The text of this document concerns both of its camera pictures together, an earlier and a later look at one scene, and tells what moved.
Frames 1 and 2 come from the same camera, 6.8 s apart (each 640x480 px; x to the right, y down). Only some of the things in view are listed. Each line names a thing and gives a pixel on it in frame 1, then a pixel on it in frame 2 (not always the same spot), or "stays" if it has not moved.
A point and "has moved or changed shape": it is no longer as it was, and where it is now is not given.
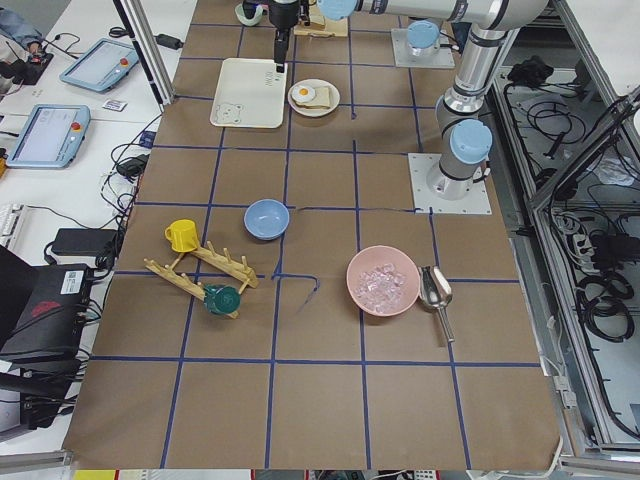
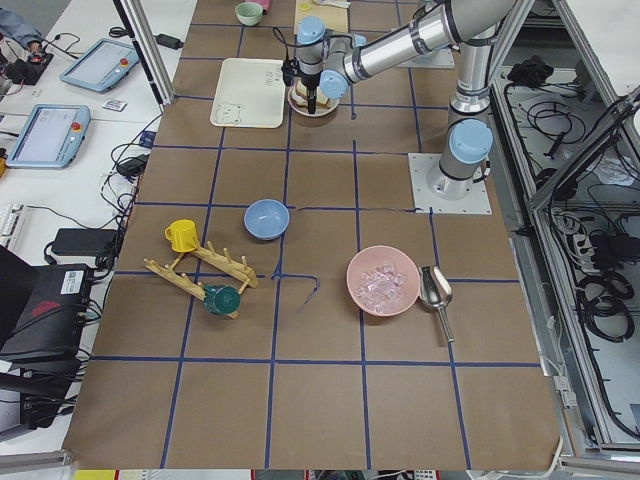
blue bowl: x=266 y=219 stays
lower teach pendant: x=50 y=136 stays
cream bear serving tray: x=251 y=93 stays
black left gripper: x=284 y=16 → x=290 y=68
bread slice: x=317 y=20 has moved or changed shape
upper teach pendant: x=102 y=65 stays
